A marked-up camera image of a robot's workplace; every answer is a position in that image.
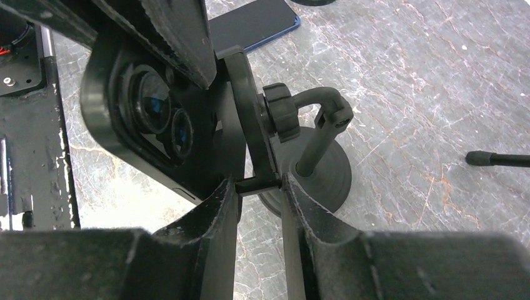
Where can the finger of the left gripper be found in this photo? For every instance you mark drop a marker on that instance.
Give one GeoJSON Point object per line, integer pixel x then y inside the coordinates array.
{"type": "Point", "coordinates": [177, 32]}

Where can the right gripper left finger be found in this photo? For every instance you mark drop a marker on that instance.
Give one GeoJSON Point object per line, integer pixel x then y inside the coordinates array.
{"type": "Point", "coordinates": [197, 252]}

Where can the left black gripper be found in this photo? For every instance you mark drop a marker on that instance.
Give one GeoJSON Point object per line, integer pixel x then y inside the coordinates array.
{"type": "Point", "coordinates": [78, 20]}

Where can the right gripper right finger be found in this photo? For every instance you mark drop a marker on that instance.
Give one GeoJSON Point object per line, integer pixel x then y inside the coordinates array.
{"type": "Point", "coordinates": [324, 257]}

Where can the black round-base phone stand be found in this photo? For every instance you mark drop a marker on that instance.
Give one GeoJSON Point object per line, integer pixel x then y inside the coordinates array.
{"type": "Point", "coordinates": [290, 134]}

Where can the far black phone stand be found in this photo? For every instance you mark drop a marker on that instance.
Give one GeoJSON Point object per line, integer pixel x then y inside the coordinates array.
{"type": "Point", "coordinates": [313, 2]}

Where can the black music stand tripod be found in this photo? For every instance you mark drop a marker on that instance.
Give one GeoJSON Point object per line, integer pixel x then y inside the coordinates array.
{"type": "Point", "coordinates": [483, 158]}

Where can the blue-edged black smartphone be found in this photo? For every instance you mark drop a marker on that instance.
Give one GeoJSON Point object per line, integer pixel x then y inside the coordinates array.
{"type": "Point", "coordinates": [253, 25]}

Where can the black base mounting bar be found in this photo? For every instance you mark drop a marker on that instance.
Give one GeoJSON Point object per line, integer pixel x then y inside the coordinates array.
{"type": "Point", "coordinates": [37, 184]}

